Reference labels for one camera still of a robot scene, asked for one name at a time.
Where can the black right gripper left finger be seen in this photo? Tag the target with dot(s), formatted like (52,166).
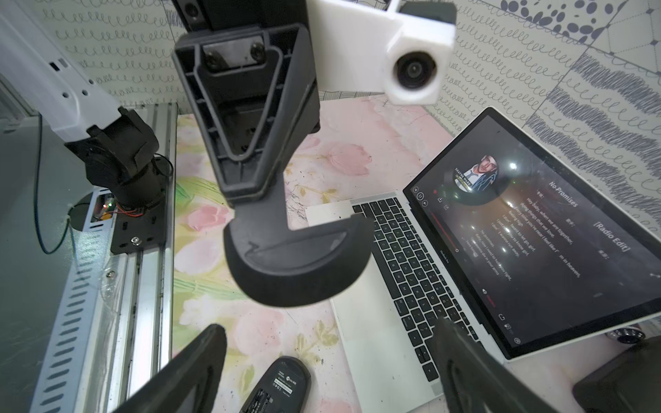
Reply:
(189,382)

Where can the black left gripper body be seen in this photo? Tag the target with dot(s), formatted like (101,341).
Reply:
(219,15)

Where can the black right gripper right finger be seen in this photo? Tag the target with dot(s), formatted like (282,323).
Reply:
(472,381)

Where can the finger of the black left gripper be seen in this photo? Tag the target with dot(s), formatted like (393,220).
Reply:
(254,93)

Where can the black wireless mouse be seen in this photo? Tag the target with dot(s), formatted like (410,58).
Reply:
(284,388)

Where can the black mouse battery cover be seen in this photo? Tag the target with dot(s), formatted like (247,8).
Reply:
(280,267)

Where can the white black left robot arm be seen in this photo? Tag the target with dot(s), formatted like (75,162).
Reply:
(116,146)

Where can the silver laptop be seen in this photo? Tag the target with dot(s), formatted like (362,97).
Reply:
(502,240)

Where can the black plastic tool case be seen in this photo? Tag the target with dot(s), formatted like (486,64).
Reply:
(628,383)

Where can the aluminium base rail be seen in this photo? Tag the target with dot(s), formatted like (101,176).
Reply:
(121,293)

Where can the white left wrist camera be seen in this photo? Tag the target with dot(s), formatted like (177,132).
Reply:
(402,51)

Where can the white perforated cable duct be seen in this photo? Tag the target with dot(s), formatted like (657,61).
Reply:
(62,369)

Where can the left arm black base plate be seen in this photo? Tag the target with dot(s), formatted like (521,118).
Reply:
(141,225)

